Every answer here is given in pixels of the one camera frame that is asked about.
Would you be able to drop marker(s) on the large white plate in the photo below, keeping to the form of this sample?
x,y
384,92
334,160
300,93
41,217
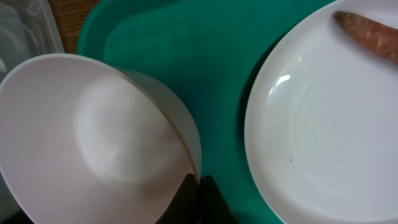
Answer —
x,y
320,129

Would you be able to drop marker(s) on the clear plastic waste bin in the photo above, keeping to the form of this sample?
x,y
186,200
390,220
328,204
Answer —
x,y
28,29

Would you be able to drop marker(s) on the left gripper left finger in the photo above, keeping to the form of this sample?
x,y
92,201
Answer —
x,y
183,207

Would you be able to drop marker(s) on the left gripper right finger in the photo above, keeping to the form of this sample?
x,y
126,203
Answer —
x,y
214,209

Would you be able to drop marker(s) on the pink bowl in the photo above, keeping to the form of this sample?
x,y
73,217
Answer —
x,y
84,142

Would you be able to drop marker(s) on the teal serving tray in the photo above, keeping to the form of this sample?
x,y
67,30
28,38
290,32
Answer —
x,y
209,53

